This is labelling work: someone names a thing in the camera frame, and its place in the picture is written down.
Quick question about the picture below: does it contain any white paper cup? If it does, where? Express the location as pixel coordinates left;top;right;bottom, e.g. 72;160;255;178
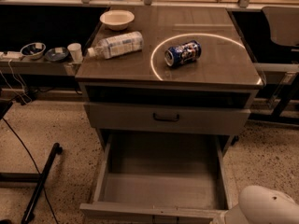
67;43;83;63

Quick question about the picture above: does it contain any white paper bowl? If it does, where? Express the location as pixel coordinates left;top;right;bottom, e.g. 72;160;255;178
100;10;135;31

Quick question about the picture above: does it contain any grey drawer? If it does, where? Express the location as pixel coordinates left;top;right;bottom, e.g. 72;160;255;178
84;103;249;135
80;132;233;224

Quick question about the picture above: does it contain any blue soda can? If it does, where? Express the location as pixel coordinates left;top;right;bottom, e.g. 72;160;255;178
164;40;202;67

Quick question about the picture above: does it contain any black metal stand leg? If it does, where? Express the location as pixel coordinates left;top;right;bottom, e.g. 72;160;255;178
0;143;63;224

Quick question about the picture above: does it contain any grey top drawer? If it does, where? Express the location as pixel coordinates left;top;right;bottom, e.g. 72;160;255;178
84;103;249;135

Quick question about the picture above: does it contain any black floor cable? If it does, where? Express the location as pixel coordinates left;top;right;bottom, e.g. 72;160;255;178
2;118;60;224

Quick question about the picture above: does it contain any clear plastic water bottle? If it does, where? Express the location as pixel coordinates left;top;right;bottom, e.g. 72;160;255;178
88;32;144;59

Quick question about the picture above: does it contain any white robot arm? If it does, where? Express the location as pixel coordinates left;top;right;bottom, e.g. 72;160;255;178
209;186;299;224

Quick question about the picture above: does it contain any grey drawer cabinet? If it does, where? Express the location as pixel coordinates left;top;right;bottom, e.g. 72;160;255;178
75;5;263;147

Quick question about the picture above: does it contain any white power strip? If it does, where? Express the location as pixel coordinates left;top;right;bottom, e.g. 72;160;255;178
0;51;22;60

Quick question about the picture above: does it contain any blue ceramic bowl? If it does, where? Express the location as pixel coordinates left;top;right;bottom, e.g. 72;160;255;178
45;47;69;62

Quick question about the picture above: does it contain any white thin cable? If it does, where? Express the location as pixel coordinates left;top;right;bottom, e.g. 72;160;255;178
0;59;33;105

